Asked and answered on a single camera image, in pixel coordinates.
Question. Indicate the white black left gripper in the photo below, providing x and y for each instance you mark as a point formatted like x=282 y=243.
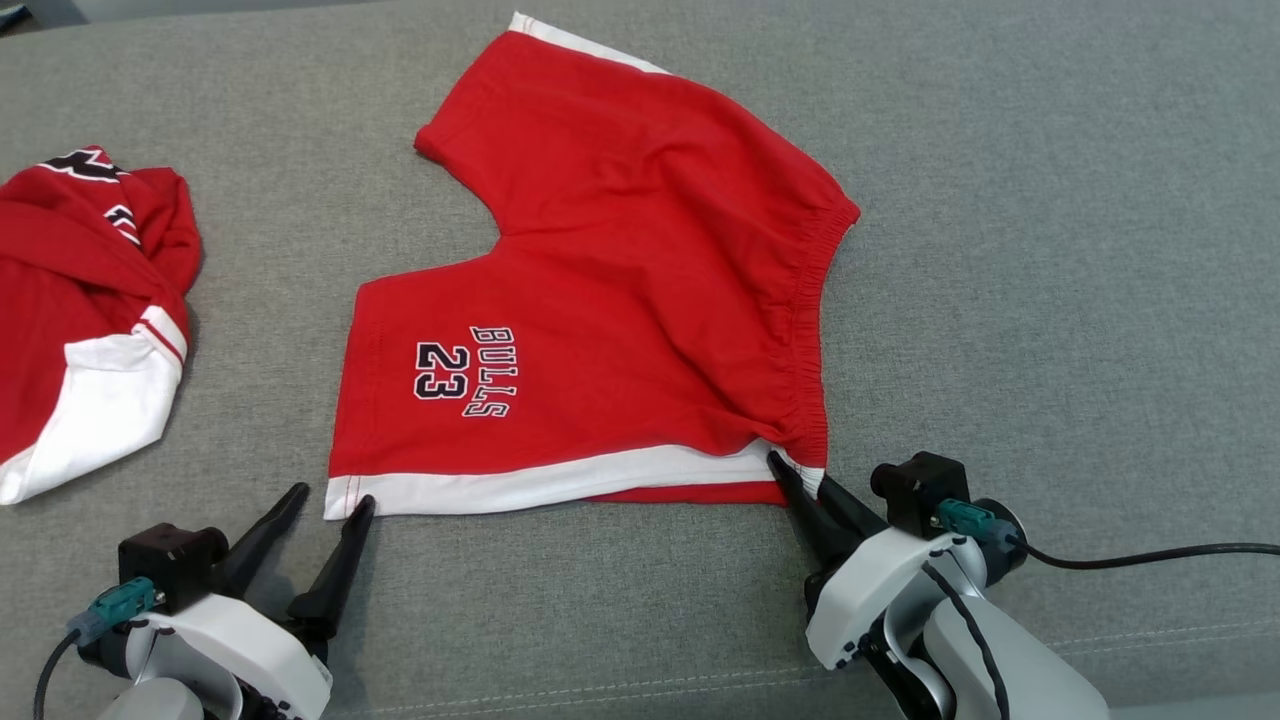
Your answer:
x=230 y=650

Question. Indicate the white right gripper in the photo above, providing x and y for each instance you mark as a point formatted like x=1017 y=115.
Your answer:
x=870 y=590

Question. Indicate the red shorts with white stripe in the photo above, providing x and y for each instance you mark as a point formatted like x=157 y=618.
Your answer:
x=620 y=300

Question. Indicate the red white basketball jersey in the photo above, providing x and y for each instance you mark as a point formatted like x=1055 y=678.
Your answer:
x=60 y=300

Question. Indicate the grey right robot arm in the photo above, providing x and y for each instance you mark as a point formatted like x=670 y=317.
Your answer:
x=1030 y=670

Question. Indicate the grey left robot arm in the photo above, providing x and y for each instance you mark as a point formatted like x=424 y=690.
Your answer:
x=150 y=705

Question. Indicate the grey fabric sofa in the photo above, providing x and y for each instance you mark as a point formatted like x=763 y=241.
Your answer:
x=1050 y=300

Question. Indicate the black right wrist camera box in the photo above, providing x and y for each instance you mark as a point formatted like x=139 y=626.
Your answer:
x=920 y=490

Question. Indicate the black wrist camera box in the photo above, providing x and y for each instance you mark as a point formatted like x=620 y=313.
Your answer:
x=920 y=490
x=170 y=565

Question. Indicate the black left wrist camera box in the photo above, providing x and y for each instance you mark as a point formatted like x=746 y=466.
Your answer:
x=170 y=565

